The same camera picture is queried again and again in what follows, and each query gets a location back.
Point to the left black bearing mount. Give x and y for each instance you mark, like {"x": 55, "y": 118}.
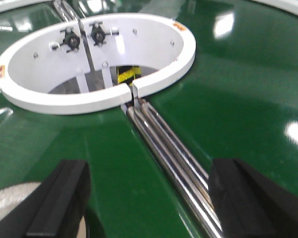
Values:
{"x": 71, "y": 40}

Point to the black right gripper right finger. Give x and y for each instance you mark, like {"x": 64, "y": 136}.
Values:
{"x": 248, "y": 204}

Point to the steel conveyor rollers far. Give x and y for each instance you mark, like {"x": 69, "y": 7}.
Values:
{"x": 65, "y": 11}

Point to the black bearing mount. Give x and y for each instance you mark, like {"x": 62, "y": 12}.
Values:
{"x": 71, "y": 40}
{"x": 97, "y": 33}

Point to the right black bearing mount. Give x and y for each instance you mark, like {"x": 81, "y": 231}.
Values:
{"x": 97, "y": 33}

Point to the steel conveyor rollers near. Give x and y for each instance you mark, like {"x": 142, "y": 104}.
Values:
{"x": 184, "y": 171}

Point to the steel conveyor rollers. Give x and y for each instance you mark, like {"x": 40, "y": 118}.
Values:
{"x": 65, "y": 11}
{"x": 184, "y": 171}

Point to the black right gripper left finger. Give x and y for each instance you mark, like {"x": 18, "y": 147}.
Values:
{"x": 55, "y": 208}

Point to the beige textured plate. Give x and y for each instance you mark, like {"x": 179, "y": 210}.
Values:
{"x": 12, "y": 196}

